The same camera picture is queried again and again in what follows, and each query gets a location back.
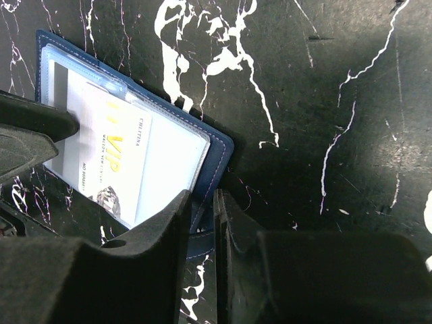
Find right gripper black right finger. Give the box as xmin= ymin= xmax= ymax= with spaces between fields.
xmin=214 ymin=190 xmax=431 ymax=323

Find silver credit card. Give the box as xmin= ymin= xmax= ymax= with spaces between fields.
xmin=40 ymin=59 xmax=80 ymax=186

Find white VIP card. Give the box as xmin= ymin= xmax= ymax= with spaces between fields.
xmin=78 ymin=85 xmax=152 ymax=226

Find blue card holder wallet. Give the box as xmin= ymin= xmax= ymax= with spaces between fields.
xmin=36 ymin=30 xmax=234 ymax=259

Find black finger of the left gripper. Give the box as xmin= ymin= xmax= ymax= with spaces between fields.
xmin=1 ymin=90 xmax=80 ymax=142
xmin=1 ymin=124 xmax=58 ymax=183

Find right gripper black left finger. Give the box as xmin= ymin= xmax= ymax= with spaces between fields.
xmin=1 ymin=190 xmax=191 ymax=323

